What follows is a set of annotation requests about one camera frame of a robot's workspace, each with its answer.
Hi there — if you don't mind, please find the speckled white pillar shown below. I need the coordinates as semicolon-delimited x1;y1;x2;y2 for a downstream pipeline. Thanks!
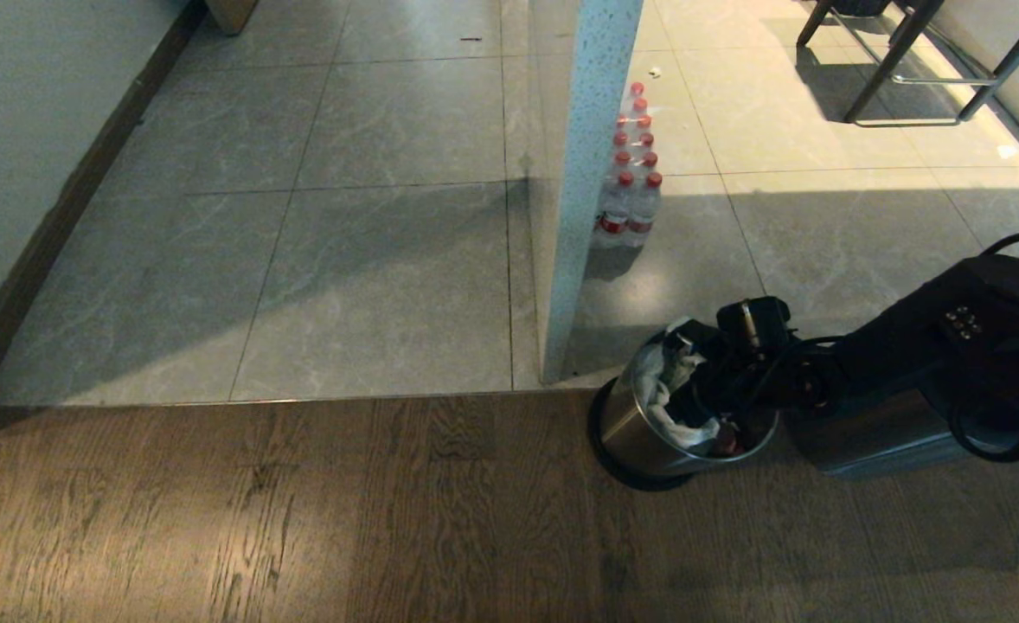
527;0;646;387

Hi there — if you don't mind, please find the wrapped water bottle pack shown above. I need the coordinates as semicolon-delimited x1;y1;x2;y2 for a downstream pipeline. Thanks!
594;81;664;252

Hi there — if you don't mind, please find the round steel bin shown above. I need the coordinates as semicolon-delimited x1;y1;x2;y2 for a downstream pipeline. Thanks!
588;322;781;492

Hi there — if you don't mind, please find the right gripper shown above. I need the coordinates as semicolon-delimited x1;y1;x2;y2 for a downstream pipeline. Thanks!
667;318;789;420

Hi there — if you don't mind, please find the white trash bag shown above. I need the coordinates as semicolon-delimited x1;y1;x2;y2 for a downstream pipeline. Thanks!
631;324;723;451

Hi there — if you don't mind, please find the beige furniture corner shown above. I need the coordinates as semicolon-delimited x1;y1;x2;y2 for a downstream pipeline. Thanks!
204;0;260;36

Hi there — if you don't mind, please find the metal chair frame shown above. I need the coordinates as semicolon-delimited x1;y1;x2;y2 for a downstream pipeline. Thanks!
795;0;1019;128

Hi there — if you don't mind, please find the steel cylinder with black rim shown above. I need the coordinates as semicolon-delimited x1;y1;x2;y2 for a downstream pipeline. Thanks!
786;388;1019;478

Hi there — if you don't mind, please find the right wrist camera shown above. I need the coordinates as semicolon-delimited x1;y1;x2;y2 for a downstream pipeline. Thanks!
716;296;792;350

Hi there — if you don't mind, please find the dark wooden baseboard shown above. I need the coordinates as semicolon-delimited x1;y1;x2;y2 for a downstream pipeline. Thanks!
0;0;209;444

